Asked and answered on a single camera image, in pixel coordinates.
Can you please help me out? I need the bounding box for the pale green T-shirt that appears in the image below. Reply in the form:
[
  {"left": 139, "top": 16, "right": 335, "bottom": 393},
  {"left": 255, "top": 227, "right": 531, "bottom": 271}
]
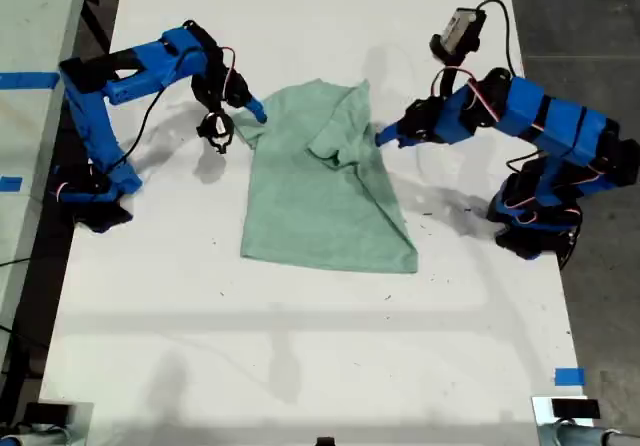
[{"left": 230, "top": 78, "right": 420, "bottom": 275}]

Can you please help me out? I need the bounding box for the pale side table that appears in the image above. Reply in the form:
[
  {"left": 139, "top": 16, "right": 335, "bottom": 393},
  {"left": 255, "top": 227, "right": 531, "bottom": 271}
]
[{"left": 0, "top": 0, "right": 93, "bottom": 367}]

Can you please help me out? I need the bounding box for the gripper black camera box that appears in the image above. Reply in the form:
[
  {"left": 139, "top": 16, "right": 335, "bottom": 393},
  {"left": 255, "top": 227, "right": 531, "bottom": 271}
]
[
  {"left": 429, "top": 8, "right": 487, "bottom": 62},
  {"left": 195, "top": 110, "right": 235, "bottom": 155}
]

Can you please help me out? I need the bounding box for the black metal bar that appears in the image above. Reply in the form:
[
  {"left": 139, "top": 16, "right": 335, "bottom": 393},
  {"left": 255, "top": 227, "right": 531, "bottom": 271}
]
[{"left": 79, "top": 0, "right": 112, "bottom": 57}]

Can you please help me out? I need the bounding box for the long blue tape strip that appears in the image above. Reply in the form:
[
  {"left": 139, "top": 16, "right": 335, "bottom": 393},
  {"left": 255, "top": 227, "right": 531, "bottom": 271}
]
[{"left": 0, "top": 71, "right": 62, "bottom": 91}]

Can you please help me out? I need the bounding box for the black base cable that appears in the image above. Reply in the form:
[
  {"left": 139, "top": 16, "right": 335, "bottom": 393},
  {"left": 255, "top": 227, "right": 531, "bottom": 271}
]
[{"left": 558, "top": 215, "right": 585, "bottom": 272}]

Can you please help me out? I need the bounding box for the gripper black camera cable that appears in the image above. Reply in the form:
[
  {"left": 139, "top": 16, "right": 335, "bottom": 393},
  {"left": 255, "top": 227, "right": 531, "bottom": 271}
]
[
  {"left": 107, "top": 45, "right": 216, "bottom": 177},
  {"left": 472, "top": 0, "right": 519, "bottom": 78}
]

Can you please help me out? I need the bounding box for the small black box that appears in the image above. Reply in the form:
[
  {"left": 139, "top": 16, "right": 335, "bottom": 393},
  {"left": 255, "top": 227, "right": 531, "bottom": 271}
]
[
  {"left": 22, "top": 401, "right": 74, "bottom": 426},
  {"left": 551, "top": 398, "right": 602, "bottom": 420}
]

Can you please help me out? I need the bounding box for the metal mounting plate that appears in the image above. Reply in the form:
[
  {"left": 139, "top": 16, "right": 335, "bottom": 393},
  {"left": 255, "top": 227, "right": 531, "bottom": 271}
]
[
  {"left": 530, "top": 395, "right": 599, "bottom": 446},
  {"left": 37, "top": 400, "right": 95, "bottom": 446}
]

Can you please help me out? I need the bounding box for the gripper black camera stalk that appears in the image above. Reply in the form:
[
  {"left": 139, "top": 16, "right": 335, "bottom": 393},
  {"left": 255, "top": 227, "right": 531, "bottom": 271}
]
[
  {"left": 439, "top": 55, "right": 464, "bottom": 100},
  {"left": 198, "top": 85, "right": 224, "bottom": 117}
]

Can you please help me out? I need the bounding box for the grey metal tube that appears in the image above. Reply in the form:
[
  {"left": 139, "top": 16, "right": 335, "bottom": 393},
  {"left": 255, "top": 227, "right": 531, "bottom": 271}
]
[
  {"left": 539, "top": 421, "right": 640, "bottom": 446},
  {"left": 0, "top": 426, "right": 76, "bottom": 446}
]

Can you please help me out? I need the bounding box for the blue tape patch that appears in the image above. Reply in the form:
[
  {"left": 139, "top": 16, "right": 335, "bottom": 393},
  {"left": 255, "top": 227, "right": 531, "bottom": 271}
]
[{"left": 554, "top": 367, "right": 586, "bottom": 387}]

